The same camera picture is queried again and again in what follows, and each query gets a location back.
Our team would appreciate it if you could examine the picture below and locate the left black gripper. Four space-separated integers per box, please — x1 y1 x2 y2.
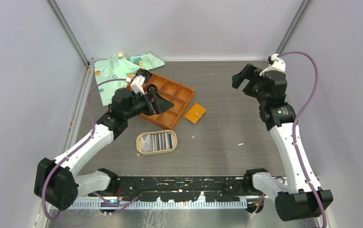
124 88 173 120

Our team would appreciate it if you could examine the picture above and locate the oval wooden card tray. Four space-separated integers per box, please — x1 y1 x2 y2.
136 130 178 156

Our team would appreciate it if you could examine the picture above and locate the orange leather card holder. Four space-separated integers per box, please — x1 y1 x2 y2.
183 103 206 124

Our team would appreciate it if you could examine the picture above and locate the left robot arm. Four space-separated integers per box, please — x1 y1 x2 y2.
34 85 174 211

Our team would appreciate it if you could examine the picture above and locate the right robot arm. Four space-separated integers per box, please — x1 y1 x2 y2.
232 64 334 221

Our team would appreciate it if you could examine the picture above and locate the stack of credit cards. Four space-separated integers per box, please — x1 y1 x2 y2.
140 132 176 153

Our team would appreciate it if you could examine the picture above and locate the orange compartment organizer tray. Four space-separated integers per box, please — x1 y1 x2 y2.
137 70 195 130

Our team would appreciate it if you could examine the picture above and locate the green patterned cloth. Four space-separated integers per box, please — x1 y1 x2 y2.
95 53 165 106

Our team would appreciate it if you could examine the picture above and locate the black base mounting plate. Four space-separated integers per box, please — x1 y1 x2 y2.
88 175 275 204

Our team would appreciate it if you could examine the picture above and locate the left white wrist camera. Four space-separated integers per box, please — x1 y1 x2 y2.
130 75 145 95

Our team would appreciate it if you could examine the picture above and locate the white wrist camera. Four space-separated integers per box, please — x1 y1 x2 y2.
130 75 145 95
259 53 286 76

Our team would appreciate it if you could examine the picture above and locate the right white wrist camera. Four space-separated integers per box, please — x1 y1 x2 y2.
259 53 286 76

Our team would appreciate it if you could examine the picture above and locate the white slotted cable duct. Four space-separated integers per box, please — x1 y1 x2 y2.
69 198 247 210

